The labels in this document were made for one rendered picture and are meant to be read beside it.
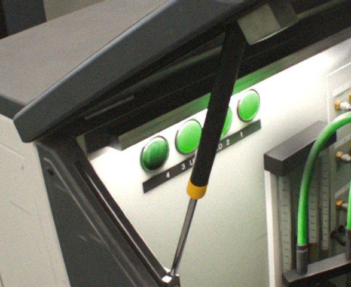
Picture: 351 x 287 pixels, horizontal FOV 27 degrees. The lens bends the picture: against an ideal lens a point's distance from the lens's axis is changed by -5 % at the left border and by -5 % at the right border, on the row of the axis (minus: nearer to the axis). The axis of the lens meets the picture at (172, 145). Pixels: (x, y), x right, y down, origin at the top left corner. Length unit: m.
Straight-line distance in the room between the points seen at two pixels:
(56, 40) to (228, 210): 0.36
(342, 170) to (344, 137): 0.06
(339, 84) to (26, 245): 0.58
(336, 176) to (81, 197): 0.60
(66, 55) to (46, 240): 0.25
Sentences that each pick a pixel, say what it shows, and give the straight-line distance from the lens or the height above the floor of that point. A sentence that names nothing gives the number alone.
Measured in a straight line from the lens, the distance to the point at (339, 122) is 1.00.
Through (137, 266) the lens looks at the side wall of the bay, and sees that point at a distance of 0.85.
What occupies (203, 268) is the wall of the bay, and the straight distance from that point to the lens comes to 1.13.
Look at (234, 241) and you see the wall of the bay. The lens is 1.16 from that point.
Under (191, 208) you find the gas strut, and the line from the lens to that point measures 0.75.
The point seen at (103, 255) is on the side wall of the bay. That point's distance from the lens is 0.88.
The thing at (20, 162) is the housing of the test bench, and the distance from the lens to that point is 0.97.
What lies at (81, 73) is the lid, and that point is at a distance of 0.72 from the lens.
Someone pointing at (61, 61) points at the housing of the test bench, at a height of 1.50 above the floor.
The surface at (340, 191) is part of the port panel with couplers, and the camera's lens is 1.36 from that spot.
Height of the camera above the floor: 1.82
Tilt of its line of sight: 26 degrees down
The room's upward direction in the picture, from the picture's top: 8 degrees counter-clockwise
